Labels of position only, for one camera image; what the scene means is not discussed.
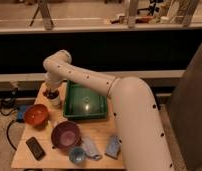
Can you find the red bowl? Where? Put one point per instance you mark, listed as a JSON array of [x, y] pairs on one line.
[[36, 115]]

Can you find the green plastic bin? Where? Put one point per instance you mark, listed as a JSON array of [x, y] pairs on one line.
[[82, 103]]

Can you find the purple bowl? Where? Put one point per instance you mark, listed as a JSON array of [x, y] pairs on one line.
[[66, 135]]

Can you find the small blue cup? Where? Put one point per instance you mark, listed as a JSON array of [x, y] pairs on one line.
[[77, 155]]

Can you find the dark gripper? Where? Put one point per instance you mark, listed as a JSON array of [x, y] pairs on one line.
[[52, 91]]

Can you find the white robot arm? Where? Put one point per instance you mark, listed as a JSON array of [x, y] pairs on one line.
[[139, 127]]

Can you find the black remote control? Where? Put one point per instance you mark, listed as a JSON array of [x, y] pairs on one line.
[[35, 148]]

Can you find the blue box on floor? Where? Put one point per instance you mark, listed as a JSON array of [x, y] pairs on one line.
[[21, 110]]

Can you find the blue sponge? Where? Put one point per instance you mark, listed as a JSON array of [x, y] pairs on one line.
[[113, 147]]

